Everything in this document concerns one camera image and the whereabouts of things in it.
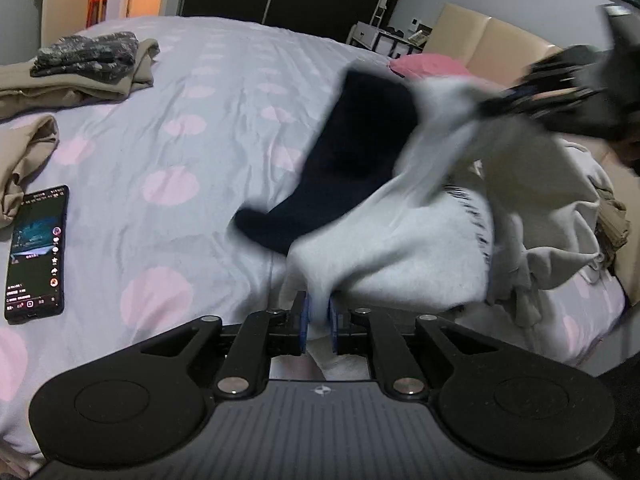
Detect folded camouflage garment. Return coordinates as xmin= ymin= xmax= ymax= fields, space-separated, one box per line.
xmin=30 ymin=31 xmax=140 ymax=81

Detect white door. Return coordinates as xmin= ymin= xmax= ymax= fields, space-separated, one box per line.
xmin=42 ymin=0 xmax=116 ymax=46

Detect crumpled khaki garment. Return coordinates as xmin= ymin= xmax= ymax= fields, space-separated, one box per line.
xmin=0 ymin=114 xmax=61 ymax=233

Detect white shelf unit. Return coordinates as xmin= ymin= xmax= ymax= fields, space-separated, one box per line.
xmin=347 ymin=22 xmax=428 ymax=59

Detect orange stool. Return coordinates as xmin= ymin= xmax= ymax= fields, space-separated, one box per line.
xmin=86 ymin=0 xmax=109 ymax=28

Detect grey hoodie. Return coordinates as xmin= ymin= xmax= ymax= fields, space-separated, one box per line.
xmin=475 ymin=135 xmax=626 ymax=331

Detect polka dot bed sheet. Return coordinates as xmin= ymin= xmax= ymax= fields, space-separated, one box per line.
xmin=0 ymin=15 xmax=628 ymax=461

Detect white printed sweatshirt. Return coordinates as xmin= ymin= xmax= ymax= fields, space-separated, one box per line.
xmin=234 ymin=67 xmax=573 ymax=323

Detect folded khaki pants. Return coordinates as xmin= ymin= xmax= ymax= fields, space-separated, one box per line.
xmin=0 ymin=37 xmax=161 ymax=121

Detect olive garment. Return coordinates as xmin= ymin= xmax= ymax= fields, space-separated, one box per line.
xmin=592 ymin=185 xmax=629 ymax=261

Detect pink garment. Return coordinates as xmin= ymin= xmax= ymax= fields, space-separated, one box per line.
xmin=390 ymin=54 xmax=476 ymax=81

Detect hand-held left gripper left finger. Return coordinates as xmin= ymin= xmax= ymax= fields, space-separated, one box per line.
xmin=141 ymin=291 xmax=307 ymax=402

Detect black smartphone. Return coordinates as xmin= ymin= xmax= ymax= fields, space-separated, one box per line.
xmin=4 ymin=185 xmax=71 ymax=326

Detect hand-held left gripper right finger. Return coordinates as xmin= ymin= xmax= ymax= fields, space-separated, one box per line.
xmin=327 ymin=297 xmax=501 ymax=402

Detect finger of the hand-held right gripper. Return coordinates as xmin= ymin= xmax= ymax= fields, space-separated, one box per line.
xmin=476 ymin=79 xmax=557 ymax=117

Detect beige padded headboard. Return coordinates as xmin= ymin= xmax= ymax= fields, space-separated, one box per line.
xmin=425 ymin=2 xmax=566 ymax=88

